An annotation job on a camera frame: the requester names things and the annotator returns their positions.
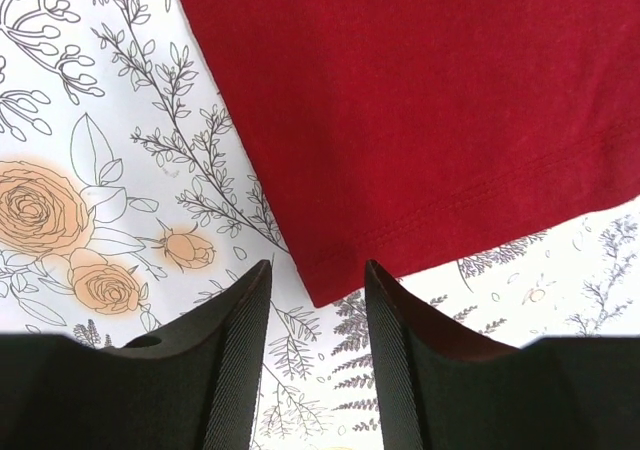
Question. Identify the floral tablecloth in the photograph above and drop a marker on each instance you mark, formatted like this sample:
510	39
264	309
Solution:
108	107

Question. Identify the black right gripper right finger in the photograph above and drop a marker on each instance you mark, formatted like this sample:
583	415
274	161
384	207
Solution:
441	385

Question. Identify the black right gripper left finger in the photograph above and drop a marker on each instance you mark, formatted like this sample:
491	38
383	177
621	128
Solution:
191	384

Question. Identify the red t shirt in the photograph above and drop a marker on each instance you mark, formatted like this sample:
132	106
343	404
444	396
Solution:
419	132

